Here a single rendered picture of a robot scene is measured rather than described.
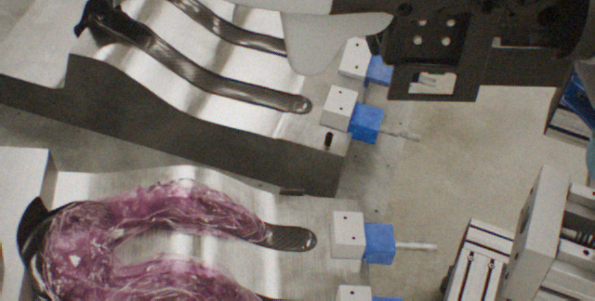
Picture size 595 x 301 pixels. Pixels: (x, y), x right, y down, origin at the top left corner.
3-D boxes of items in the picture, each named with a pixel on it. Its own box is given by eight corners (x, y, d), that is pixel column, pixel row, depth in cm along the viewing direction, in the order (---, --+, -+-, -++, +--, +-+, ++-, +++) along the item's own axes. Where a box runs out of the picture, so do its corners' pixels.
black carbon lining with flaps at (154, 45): (332, 59, 135) (344, 7, 128) (304, 134, 124) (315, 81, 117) (105, -5, 138) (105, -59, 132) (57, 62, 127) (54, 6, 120)
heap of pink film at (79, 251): (271, 213, 115) (278, 170, 109) (273, 339, 103) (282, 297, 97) (53, 200, 112) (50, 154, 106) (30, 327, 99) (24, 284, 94)
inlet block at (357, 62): (438, 71, 133) (442, 61, 127) (429, 104, 132) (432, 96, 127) (349, 45, 134) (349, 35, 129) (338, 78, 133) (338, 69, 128)
